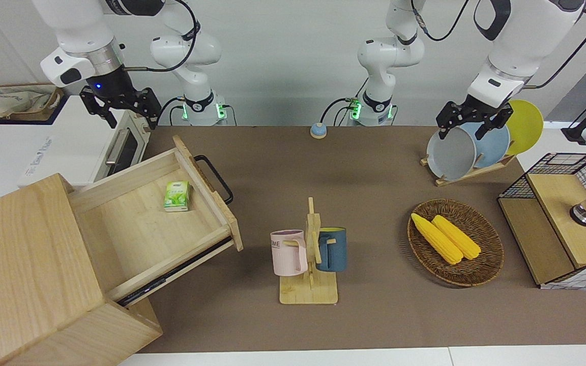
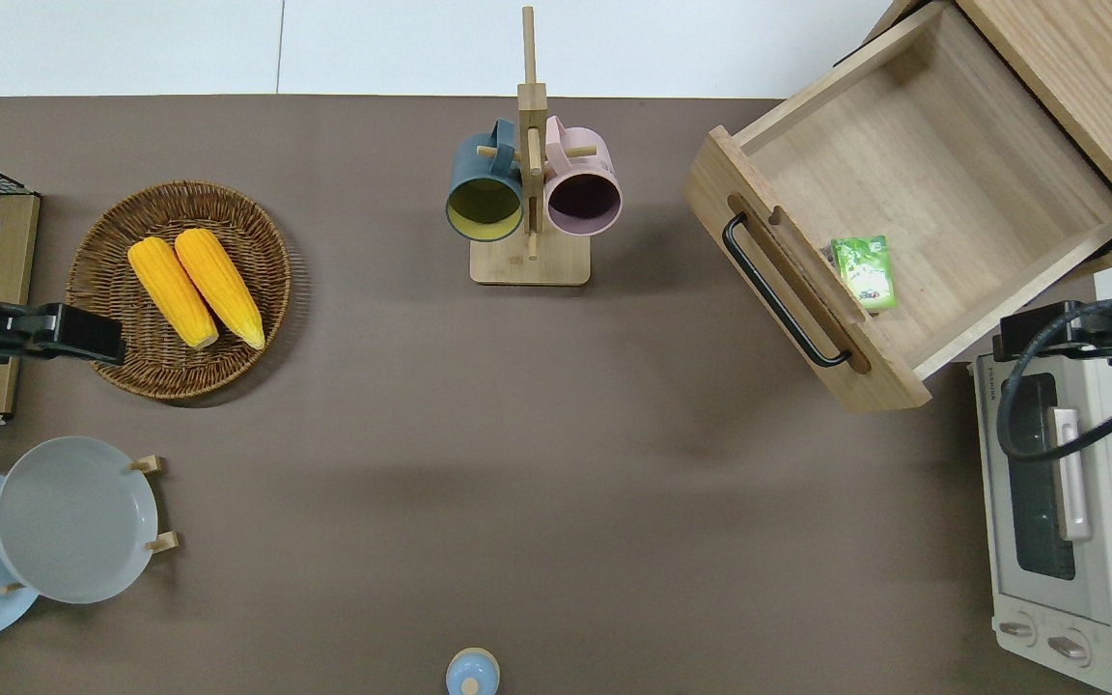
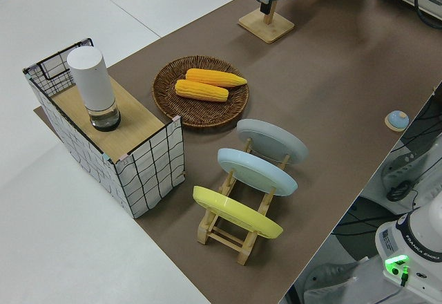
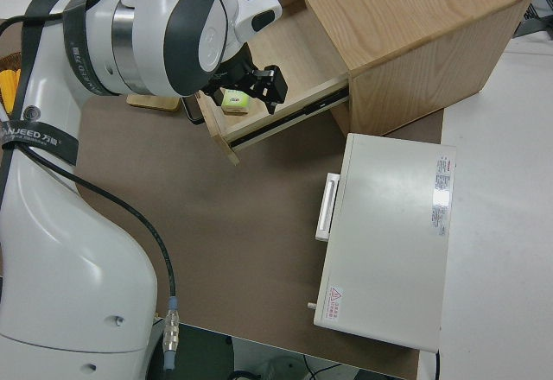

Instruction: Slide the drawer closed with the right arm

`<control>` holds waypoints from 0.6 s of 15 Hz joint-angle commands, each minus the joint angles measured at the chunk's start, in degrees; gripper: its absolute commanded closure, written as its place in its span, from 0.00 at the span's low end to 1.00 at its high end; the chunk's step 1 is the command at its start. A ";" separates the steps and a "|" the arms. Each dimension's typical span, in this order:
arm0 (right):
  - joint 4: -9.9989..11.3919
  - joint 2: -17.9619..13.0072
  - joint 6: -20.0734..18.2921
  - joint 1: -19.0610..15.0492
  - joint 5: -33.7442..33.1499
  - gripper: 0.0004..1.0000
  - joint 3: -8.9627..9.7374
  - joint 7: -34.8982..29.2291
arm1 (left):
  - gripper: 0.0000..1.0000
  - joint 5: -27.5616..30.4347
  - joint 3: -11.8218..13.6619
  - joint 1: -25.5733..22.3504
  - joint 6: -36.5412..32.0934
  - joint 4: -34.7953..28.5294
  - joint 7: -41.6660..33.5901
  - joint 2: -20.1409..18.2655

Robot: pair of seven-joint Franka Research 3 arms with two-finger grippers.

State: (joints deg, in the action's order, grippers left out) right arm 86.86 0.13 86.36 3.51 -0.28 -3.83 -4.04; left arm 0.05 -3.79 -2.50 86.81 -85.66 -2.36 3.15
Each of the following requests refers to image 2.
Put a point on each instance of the dark blue mug yellow inside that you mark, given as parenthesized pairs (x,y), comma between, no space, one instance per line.
(474,169)

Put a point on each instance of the wooden mug tree stand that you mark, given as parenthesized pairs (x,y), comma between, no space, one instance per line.
(527,265)

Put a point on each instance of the light wooden drawer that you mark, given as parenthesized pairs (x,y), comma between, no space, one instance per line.
(923,164)

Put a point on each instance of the yellow corn cob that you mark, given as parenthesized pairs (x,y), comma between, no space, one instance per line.
(170,290)
(218,285)

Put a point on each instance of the pink mug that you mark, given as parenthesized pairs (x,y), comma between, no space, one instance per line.
(595,164)

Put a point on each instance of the round brown wicker basket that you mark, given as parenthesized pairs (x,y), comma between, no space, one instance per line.
(102,280)

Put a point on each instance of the wooden plate rack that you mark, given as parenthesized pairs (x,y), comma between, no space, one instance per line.
(152,465)

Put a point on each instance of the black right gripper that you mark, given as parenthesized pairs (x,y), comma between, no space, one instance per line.
(1058,333)

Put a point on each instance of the light wooden cabinet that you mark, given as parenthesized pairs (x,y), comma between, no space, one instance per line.
(1097,77)

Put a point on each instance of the small green box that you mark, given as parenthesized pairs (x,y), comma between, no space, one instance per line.
(865,270)

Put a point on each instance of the grey plate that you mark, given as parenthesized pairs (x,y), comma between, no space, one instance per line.
(73,521)

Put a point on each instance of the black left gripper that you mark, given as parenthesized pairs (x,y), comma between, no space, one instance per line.
(83,338)

